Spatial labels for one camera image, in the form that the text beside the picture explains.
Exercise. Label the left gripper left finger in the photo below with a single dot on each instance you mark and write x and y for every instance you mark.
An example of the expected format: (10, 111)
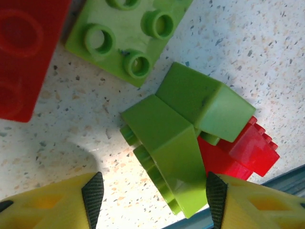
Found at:
(47, 210)

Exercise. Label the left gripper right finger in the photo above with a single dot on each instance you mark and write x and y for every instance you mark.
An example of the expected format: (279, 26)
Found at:
(250, 210)

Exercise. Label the red lego brick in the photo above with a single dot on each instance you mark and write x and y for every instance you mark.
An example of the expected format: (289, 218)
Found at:
(21, 59)
(247, 152)

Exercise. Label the green sloped lego brick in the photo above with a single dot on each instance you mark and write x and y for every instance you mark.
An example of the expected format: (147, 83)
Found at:
(171, 133)

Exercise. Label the green square lego brick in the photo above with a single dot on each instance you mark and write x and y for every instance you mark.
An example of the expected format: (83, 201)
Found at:
(124, 35)

